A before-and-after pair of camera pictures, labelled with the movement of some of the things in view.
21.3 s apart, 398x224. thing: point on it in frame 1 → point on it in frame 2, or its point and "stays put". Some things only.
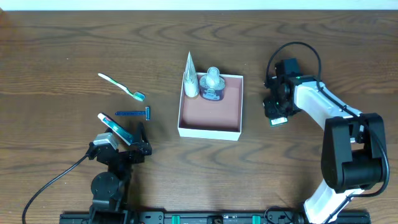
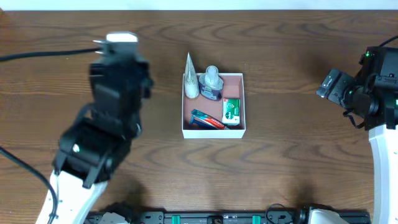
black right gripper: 270,106 → 333,88
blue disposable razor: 147,112 → 198,124
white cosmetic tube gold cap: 191,80 stays put
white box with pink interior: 218,119 stays put
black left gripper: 131,149 → 118,64
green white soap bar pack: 281,121 → 231,111
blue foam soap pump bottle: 212,86 stays put
